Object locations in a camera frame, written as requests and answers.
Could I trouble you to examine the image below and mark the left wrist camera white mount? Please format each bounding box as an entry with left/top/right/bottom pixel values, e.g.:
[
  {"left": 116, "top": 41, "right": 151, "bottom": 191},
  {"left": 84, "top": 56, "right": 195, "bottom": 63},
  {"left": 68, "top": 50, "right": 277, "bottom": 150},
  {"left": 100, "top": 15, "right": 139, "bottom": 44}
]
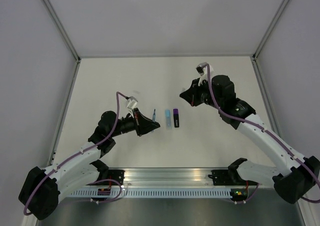
[{"left": 126, "top": 96, "right": 138, "bottom": 111}]

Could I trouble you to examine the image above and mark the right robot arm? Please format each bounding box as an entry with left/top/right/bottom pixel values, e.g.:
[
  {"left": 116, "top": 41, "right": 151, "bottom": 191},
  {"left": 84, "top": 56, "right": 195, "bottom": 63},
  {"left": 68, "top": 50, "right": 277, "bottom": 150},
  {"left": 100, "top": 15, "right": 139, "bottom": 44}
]
[{"left": 179, "top": 75, "right": 320, "bottom": 204}]

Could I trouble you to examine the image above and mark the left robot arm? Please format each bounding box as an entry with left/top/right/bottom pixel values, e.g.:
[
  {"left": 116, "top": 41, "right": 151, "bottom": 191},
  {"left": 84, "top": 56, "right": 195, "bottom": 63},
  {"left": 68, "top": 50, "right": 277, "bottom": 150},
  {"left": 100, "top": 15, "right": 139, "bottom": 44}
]
[{"left": 18, "top": 108, "right": 160, "bottom": 220}]

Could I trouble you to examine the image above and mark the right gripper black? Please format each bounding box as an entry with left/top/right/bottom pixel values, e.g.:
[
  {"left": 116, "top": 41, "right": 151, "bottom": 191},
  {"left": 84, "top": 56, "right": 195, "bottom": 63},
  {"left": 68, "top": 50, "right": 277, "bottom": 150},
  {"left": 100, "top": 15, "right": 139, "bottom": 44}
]
[{"left": 181, "top": 77, "right": 223, "bottom": 109}]

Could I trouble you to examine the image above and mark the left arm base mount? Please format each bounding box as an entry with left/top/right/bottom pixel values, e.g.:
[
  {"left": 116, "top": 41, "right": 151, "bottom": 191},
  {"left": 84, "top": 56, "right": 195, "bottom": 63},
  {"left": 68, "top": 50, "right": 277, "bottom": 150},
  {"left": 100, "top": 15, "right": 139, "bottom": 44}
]
[{"left": 90, "top": 160, "right": 125, "bottom": 187}]

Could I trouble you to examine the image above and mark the light blue pen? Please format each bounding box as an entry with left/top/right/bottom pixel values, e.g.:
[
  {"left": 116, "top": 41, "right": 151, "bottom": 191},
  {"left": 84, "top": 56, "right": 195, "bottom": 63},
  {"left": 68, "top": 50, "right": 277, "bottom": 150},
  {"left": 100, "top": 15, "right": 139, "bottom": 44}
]
[{"left": 164, "top": 109, "right": 172, "bottom": 130}]

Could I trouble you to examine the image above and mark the black purple highlighter pen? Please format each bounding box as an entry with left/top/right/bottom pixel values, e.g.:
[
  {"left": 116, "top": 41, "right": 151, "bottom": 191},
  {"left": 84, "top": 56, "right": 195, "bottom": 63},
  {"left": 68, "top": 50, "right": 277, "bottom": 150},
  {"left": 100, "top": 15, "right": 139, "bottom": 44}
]
[{"left": 173, "top": 108, "right": 180, "bottom": 128}]

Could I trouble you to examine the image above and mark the white slotted cable duct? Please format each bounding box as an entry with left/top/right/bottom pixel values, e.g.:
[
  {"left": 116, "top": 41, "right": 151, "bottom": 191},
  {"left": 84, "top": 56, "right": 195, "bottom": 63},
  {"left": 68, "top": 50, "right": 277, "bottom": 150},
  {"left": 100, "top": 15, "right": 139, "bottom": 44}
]
[{"left": 69, "top": 187, "right": 232, "bottom": 198}]

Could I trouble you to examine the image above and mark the aluminium mounting rail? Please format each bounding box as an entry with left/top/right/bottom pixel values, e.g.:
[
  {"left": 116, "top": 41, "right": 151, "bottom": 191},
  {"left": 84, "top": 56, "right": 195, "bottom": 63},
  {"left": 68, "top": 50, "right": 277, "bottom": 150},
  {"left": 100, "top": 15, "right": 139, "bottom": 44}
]
[{"left": 109, "top": 168, "right": 233, "bottom": 186}]

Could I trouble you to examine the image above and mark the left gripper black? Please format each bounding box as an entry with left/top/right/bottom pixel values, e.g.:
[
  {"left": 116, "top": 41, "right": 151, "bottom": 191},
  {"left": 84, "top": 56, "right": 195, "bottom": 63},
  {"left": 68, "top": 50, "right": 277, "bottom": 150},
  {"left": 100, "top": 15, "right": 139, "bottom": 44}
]
[{"left": 110, "top": 108, "right": 160, "bottom": 137}]

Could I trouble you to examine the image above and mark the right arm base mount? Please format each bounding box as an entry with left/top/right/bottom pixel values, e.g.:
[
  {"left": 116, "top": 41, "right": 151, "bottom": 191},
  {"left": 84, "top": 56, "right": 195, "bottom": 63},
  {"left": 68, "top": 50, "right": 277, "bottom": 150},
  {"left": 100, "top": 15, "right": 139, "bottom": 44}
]
[{"left": 207, "top": 158, "right": 247, "bottom": 186}]

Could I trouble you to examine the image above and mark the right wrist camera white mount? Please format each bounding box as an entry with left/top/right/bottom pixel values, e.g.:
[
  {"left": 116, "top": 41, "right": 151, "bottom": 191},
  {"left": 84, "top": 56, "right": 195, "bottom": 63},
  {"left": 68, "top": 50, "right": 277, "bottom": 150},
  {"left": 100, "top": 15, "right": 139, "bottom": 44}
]
[{"left": 196, "top": 62, "right": 214, "bottom": 86}]

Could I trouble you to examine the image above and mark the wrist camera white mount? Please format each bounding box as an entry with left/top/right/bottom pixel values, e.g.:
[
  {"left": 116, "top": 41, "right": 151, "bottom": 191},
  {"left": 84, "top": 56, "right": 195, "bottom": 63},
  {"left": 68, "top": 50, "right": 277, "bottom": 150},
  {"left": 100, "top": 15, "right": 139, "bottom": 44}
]
[
  {"left": 196, "top": 62, "right": 214, "bottom": 86},
  {"left": 126, "top": 96, "right": 138, "bottom": 111}
]

